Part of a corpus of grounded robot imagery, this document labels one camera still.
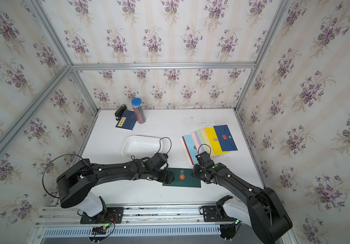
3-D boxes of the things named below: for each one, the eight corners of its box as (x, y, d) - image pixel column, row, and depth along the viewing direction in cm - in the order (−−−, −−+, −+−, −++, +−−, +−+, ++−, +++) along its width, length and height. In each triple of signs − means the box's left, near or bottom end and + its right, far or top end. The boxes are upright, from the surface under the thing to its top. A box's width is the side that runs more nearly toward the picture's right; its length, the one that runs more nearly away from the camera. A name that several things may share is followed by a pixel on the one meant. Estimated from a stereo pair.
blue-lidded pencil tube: (136, 124, 114) (130, 104, 98) (138, 117, 118) (132, 97, 103) (144, 124, 114) (140, 104, 98) (145, 117, 118) (141, 97, 103)
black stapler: (115, 119, 116) (113, 114, 112) (123, 108, 125) (121, 103, 120) (119, 120, 116) (116, 115, 111) (126, 108, 124) (124, 103, 120)
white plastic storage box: (123, 158, 96) (120, 152, 91) (128, 140, 105) (125, 134, 99) (162, 158, 96) (161, 152, 91) (163, 140, 105) (162, 135, 100)
